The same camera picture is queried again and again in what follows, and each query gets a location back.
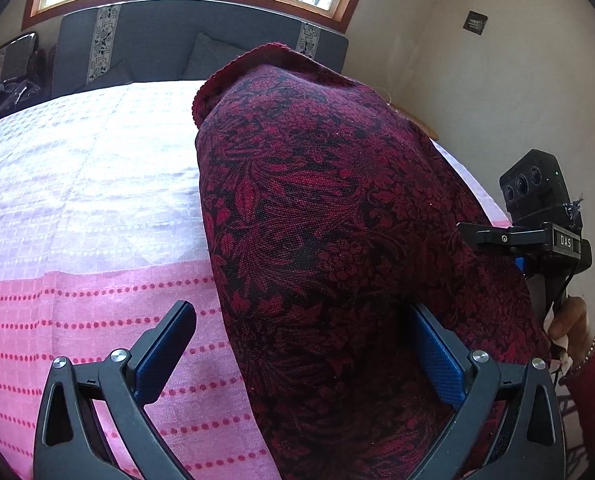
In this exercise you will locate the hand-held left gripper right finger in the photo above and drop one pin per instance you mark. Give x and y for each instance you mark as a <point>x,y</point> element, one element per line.
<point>440,360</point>

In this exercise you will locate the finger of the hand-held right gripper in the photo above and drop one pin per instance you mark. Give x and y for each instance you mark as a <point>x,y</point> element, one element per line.
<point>497,237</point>

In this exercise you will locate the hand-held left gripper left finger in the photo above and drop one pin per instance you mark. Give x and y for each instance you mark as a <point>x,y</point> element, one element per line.
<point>165,355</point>

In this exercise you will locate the dark red patterned cloth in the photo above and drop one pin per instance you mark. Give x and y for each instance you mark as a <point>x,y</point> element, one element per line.
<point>327,235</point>

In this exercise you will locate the dark chair with clothes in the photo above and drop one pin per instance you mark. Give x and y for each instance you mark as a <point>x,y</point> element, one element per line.
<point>12,80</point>

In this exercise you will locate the person's right hand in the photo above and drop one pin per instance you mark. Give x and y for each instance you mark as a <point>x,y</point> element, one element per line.
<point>572,320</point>

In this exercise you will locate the white tissue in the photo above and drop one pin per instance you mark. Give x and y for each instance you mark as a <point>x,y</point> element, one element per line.
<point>557,340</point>

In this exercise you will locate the pink checked bedsheet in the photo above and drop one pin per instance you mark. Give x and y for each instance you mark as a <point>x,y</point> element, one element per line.
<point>77,210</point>

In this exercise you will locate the grey pillow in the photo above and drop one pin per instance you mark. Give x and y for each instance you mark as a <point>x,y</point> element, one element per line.
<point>217,57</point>

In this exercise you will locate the grey padded headboard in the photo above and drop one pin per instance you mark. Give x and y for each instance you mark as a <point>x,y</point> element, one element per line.
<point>152,35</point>

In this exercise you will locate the dark wall switch plate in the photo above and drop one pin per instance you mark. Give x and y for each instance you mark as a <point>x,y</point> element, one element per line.
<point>474,22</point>

